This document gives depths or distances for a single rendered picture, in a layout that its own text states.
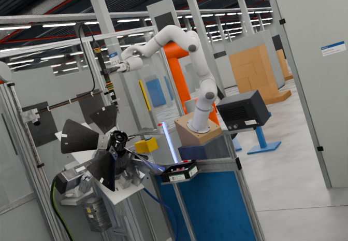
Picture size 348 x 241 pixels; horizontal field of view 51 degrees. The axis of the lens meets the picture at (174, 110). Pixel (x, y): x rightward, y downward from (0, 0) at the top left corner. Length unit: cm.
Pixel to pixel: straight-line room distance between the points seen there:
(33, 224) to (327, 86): 268
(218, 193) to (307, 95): 147
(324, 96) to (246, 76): 690
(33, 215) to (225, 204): 138
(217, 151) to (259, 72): 754
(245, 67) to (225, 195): 795
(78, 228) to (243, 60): 804
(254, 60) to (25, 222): 827
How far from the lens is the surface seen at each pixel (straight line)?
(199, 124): 283
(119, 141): 236
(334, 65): 349
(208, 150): 276
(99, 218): 267
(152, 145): 290
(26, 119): 272
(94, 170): 219
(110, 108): 264
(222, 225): 275
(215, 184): 261
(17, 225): 290
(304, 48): 356
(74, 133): 239
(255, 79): 1030
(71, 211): 306
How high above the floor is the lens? 147
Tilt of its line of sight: 5 degrees down
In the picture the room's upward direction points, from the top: 18 degrees counter-clockwise
